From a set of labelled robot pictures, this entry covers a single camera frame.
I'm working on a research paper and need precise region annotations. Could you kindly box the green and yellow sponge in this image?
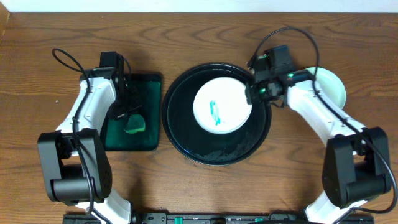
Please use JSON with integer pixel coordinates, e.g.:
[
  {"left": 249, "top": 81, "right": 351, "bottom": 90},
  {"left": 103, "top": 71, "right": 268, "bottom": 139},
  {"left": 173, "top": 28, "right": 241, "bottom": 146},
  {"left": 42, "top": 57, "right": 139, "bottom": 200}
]
[{"left": 124, "top": 114, "right": 146, "bottom": 134}]

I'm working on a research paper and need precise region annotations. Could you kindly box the white plate with green stain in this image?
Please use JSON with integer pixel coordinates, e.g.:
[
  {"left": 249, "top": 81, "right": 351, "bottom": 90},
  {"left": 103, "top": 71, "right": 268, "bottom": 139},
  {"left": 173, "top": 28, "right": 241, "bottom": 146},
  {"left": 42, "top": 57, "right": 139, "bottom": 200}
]
[{"left": 193, "top": 77, "right": 252, "bottom": 134}]

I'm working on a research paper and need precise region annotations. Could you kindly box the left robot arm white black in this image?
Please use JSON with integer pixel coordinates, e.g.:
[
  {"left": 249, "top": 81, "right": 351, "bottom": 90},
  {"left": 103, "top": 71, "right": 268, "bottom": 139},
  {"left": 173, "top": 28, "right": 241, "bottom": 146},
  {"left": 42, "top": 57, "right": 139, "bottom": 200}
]
[{"left": 37, "top": 66, "right": 136, "bottom": 223}]

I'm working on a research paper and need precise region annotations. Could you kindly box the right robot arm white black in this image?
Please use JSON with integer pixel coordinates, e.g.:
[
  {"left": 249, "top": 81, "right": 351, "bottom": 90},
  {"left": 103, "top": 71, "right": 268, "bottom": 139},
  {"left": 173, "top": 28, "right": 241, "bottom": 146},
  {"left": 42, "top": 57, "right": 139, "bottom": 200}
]
[{"left": 246, "top": 67, "right": 397, "bottom": 223}]

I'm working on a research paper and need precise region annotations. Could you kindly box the rectangular dark green tray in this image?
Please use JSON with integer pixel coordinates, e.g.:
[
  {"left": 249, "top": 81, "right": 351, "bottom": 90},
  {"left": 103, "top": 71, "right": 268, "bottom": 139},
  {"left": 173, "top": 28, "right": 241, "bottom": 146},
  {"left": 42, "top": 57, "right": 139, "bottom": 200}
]
[{"left": 100, "top": 73, "right": 162, "bottom": 151}]

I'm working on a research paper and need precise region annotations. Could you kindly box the round black tray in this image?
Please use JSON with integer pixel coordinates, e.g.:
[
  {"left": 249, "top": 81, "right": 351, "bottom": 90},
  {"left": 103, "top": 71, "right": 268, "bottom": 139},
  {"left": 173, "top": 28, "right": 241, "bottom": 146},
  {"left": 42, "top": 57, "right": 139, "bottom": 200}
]
[{"left": 162, "top": 63, "right": 272, "bottom": 166}]

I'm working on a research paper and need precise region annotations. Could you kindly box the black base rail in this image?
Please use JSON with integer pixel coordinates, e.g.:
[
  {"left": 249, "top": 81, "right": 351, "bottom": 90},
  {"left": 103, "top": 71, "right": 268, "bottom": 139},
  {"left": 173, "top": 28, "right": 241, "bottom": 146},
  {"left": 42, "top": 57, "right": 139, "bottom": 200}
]
[{"left": 62, "top": 212, "right": 375, "bottom": 224}]

